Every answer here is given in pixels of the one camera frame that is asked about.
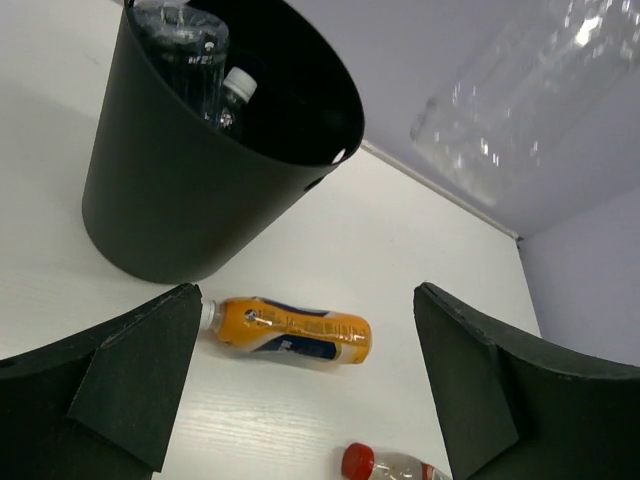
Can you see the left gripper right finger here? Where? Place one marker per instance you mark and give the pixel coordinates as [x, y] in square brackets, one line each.
[511, 405]

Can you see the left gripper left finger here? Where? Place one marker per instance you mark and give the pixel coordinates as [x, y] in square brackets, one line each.
[100, 404]

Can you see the red cap bottle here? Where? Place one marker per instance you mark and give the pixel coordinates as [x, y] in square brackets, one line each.
[361, 462]

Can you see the orange juice bottle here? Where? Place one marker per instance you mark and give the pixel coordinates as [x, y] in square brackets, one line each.
[257, 324]

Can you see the clear bottle white cap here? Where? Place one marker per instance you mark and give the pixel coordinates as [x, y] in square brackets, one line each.
[237, 90]

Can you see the large clear plastic bottle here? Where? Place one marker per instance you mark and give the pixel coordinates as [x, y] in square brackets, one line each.
[189, 48]

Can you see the black plastic bin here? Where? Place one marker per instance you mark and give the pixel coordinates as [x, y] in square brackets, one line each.
[169, 198]

